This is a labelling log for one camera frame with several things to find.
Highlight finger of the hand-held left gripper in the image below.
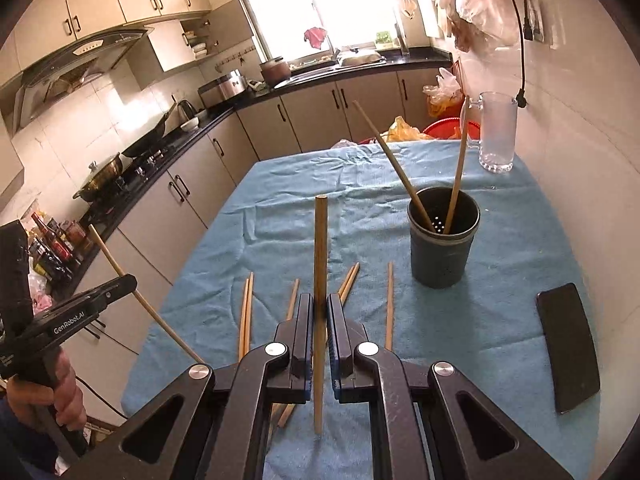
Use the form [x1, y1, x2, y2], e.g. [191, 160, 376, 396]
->
[75, 274, 138, 313]

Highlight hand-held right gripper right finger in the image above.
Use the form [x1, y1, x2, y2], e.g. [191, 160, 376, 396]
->
[326, 292, 576, 480]

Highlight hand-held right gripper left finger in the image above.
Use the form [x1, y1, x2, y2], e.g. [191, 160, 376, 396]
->
[60, 292, 314, 480]

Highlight wooden chopstick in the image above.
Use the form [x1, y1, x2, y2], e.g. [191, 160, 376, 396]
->
[286, 278, 301, 322]
[277, 261, 361, 430]
[238, 278, 250, 361]
[444, 96, 471, 235]
[244, 271, 255, 358]
[385, 261, 395, 352]
[312, 194, 330, 435]
[88, 224, 205, 365]
[352, 100, 437, 235]
[270, 262, 357, 428]

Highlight dark grey utensil holder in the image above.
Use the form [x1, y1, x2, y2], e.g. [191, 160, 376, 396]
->
[406, 186, 481, 290]

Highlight person's left forearm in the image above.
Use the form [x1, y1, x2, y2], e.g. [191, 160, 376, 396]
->
[0, 395, 61, 476]

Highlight person's left hand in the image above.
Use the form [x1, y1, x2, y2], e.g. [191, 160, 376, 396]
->
[7, 349, 87, 429]

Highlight cluster of sauce bottles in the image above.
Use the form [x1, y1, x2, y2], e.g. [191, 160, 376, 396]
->
[27, 210, 93, 281]

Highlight steel pot with lid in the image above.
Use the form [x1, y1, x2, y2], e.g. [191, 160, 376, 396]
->
[72, 152, 123, 201]

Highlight beige base cabinets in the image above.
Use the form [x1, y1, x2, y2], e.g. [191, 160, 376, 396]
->
[60, 67, 441, 426]

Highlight gas stove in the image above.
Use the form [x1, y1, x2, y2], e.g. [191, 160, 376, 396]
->
[80, 147, 171, 211]

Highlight blue tablecloth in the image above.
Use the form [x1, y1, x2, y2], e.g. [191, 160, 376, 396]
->
[120, 140, 601, 480]

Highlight black wok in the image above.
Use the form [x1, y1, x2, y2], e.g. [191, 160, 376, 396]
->
[121, 101, 178, 158]

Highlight black kitchen countertop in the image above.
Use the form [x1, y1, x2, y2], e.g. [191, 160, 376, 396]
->
[77, 47, 456, 241]

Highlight yellow plastic bag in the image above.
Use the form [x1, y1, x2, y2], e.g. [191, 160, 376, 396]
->
[387, 116, 436, 142]

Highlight black smartphone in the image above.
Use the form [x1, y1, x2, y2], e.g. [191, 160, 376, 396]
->
[536, 282, 601, 415]

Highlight stainless steel countertop appliance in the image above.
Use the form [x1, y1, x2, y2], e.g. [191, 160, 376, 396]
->
[197, 71, 248, 108]

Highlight range hood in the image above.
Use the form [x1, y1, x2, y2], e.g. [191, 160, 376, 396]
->
[12, 27, 153, 133]

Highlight red plastic basin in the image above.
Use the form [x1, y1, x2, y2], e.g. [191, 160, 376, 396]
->
[425, 117, 483, 141]

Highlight brown clay pot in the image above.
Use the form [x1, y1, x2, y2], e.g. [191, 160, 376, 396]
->
[259, 56, 292, 87]

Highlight steel kitchen sink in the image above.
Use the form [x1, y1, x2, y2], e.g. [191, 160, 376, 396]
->
[289, 60, 342, 78]

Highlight clear glass mug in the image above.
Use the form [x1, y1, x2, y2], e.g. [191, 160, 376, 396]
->
[465, 91, 519, 175]

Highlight metal pan lid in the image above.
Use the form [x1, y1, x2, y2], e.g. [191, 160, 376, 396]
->
[337, 50, 386, 67]

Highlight kitchen window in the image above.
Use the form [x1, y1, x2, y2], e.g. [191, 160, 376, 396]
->
[227, 0, 431, 61]

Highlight white cutting board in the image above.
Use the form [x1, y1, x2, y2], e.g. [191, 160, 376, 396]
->
[415, 0, 443, 38]

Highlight bundle of hanging plastic bags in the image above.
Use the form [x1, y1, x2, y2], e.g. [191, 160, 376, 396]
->
[432, 0, 523, 53]

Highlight black power cable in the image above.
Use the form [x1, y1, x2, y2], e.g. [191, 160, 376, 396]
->
[500, 0, 531, 108]

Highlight white wall power socket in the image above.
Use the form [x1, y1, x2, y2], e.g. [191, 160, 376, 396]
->
[527, 0, 548, 43]

